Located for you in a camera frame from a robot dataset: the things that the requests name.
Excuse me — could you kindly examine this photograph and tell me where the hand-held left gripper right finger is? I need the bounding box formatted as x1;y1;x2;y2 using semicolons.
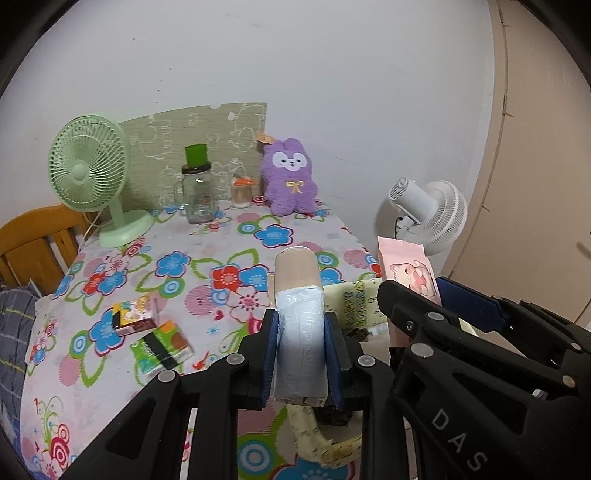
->
324;313;416;480

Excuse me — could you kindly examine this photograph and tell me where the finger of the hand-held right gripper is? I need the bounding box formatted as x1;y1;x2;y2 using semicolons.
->
378;280;467;365
436;276;591;352

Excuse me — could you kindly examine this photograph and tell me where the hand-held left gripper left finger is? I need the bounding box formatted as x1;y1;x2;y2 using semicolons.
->
60;310;278;480

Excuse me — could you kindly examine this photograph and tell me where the pink cat tissue packet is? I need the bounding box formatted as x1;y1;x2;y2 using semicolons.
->
378;236;441;347

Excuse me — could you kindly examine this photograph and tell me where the roll of plastic bags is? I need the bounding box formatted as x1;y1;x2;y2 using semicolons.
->
273;247;329;407

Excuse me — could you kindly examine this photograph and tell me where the yellow cartoon fabric storage box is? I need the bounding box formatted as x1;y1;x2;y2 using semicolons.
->
267;274;393;468

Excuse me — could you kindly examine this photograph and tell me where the white standing fan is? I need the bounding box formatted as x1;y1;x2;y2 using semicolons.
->
375;178;468;257

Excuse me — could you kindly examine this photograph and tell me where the green snack packet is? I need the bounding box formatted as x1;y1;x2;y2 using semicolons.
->
129;320;195;372

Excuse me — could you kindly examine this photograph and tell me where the floral tablecloth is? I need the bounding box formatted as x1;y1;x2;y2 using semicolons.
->
18;198;384;480

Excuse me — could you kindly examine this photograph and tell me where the colourful small carton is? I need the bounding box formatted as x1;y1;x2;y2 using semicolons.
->
112;298;158;337

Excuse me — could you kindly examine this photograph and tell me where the small jar with orange lid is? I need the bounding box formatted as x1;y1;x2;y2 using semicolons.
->
231;174;256;208

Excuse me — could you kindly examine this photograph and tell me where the beige wooden door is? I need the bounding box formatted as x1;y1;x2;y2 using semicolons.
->
438;0;591;326

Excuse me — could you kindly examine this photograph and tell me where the purple plush bunny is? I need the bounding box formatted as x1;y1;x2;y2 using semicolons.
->
253;131;319;217

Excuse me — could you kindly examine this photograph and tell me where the glass jar with dark lid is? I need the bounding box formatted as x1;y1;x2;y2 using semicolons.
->
174;161;219;225

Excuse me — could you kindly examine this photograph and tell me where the green plastic cup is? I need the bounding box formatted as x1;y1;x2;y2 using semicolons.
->
185;144;212;169

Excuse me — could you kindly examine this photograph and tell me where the blue plaid bedding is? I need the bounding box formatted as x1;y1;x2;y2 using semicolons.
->
0;281;41;416

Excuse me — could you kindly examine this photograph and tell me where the green desk fan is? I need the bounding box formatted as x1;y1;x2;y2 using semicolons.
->
48;114;155;249

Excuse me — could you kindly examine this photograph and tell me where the orange wooden chair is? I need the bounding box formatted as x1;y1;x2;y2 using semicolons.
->
0;205;100;296

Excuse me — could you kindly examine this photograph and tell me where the white fan cable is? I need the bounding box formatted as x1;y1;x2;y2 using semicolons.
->
81;210;105;245

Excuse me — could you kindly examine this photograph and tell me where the green cartoon wall sheet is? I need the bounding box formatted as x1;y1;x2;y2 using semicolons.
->
119;102;269;217

